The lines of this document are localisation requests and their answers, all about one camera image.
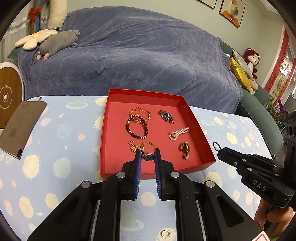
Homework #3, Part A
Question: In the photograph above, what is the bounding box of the red bow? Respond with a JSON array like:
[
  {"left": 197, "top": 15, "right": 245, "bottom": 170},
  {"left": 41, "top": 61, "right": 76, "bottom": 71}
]
[{"left": 28, "top": 7, "right": 44, "bottom": 21}]

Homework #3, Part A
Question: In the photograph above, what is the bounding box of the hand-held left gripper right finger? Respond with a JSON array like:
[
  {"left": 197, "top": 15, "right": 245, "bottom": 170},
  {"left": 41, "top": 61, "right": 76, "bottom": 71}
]
[{"left": 154, "top": 149, "right": 266, "bottom": 241}]

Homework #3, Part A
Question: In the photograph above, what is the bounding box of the blue curtain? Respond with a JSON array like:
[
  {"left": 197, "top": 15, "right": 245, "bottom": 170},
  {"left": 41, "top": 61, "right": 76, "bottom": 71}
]
[{"left": 35, "top": 0, "right": 50, "bottom": 32}]

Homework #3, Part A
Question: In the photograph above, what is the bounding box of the sofa with blue-grey cover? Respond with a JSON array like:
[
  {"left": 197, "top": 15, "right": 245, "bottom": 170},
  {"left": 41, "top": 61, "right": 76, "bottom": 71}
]
[{"left": 18, "top": 6, "right": 243, "bottom": 114}]

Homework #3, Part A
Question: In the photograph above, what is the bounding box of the silver tinsel garland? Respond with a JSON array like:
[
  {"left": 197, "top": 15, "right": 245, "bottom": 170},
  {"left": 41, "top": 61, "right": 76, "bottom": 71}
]
[{"left": 6, "top": 15, "right": 49, "bottom": 35}]

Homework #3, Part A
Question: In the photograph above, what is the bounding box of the pearl bracelet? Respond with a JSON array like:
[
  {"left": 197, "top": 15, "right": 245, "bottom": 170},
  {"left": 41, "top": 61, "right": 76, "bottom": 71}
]
[{"left": 169, "top": 127, "right": 190, "bottom": 141}]

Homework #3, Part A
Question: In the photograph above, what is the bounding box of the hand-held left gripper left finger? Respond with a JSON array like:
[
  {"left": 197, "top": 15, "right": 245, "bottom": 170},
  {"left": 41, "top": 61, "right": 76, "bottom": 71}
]
[{"left": 27, "top": 149, "right": 142, "bottom": 241}]

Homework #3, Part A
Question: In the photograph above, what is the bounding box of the dark bead bracelet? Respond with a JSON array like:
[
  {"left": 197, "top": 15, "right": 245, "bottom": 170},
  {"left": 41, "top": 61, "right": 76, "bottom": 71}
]
[{"left": 125, "top": 113, "right": 148, "bottom": 139}]

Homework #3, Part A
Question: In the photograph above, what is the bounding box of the red cardboard box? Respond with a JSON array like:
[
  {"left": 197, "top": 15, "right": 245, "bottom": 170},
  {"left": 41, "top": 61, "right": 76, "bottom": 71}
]
[{"left": 99, "top": 88, "right": 216, "bottom": 181}]

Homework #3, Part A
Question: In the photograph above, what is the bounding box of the red window trim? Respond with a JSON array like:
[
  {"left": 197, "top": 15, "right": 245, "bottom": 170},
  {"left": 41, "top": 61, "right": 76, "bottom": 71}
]
[{"left": 264, "top": 29, "right": 289, "bottom": 92}]

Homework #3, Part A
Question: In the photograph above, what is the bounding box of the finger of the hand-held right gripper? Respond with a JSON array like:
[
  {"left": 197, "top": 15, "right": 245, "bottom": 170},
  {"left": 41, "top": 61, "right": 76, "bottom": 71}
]
[
  {"left": 218, "top": 152, "right": 249, "bottom": 177},
  {"left": 219, "top": 147, "right": 250, "bottom": 163}
]

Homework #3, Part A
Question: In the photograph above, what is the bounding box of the round white wood-faced device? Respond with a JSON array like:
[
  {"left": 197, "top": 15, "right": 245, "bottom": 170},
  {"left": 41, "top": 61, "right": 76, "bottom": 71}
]
[{"left": 0, "top": 62, "right": 23, "bottom": 129}]

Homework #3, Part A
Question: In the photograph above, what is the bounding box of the small framed picture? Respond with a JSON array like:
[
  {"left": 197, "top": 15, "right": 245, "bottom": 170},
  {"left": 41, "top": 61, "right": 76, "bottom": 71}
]
[{"left": 199, "top": 0, "right": 218, "bottom": 10}]

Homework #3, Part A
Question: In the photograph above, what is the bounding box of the framed picture with cup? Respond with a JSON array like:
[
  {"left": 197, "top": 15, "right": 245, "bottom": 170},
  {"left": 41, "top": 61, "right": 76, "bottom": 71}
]
[{"left": 218, "top": 0, "right": 246, "bottom": 29}]

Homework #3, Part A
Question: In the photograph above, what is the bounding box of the gold hoop with black charm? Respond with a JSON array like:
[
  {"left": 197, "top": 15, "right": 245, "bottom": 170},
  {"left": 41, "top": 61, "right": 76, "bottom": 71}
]
[{"left": 139, "top": 141, "right": 157, "bottom": 162}]

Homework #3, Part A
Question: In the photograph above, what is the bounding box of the brown leather notebook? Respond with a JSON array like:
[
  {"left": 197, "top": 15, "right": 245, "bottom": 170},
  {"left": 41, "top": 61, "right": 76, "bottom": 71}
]
[{"left": 0, "top": 101, "right": 47, "bottom": 160}]

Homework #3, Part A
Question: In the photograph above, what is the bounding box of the green potted plant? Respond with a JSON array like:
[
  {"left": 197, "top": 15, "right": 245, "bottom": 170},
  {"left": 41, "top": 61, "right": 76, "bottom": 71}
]
[{"left": 265, "top": 101, "right": 288, "bottom": 130}]

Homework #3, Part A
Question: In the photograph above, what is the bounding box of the gold cushion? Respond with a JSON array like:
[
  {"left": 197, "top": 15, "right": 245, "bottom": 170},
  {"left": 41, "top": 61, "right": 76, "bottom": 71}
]
[{"left": 230, "top": 57, "right": 253, "bottom": 93}]

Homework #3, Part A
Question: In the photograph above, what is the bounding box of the person's right hand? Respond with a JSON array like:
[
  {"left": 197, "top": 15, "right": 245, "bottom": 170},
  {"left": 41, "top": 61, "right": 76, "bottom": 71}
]
[{"left": 255, "top": 200, "right": 296, "bottom": 232}]

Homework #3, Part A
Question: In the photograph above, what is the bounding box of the red monkey plush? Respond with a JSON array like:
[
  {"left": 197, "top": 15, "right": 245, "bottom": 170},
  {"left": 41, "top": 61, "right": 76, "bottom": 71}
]
[{"left": 243, "top": 48, "right": 260, "bottom": 80}]

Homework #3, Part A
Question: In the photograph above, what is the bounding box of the gold bangle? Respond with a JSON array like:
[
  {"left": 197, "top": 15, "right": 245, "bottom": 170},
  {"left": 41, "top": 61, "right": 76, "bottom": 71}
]
[{"left": 130, "top": 107, "right": 151, "bottom": 124}]

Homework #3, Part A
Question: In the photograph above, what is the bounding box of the silver wristwatch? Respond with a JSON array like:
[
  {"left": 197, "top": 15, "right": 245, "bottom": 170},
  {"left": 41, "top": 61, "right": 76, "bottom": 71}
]
[{"left": 158, "top": 109, "right": 175, "bottom": 124}]

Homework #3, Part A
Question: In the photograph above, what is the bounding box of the white sheer curtain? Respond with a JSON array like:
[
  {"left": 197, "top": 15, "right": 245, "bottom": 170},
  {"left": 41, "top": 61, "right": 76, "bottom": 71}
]
[{"left": 5, "top": 0, "right": 37, "bottom": 54}]

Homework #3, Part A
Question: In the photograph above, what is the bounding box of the cream flower cushion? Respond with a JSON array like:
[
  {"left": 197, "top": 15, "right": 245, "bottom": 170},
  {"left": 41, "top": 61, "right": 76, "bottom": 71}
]
[{"left": 14, "top": 29, "right": 58, "bottom": 50}]

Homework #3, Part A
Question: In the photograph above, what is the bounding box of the grey plush toy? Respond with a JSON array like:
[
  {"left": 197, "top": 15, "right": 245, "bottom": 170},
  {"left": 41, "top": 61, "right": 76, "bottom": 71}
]
[{"left": 36, "top": 30, "right": 80, "bottom": 60}]

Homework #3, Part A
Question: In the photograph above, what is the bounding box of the green sofa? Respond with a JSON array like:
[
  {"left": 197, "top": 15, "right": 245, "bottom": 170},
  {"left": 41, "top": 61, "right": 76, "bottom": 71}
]
[{"left": 221, "top": 42, "right": 284, "bottom": 153}]

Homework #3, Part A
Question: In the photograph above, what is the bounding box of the silver-green cushion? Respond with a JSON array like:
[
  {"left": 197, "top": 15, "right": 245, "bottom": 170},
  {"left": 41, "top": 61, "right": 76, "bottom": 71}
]
[{"left": 232, "top": 49, "right": 252, "bottom": 80}]

